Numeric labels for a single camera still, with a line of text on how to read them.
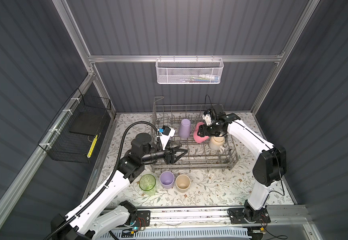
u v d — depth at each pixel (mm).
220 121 642
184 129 937
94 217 414
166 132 570
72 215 389
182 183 846
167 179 842
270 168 475
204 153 940
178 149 664
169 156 570
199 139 864
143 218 723
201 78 914
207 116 813
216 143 888
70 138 712
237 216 734
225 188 834
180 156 607
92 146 691
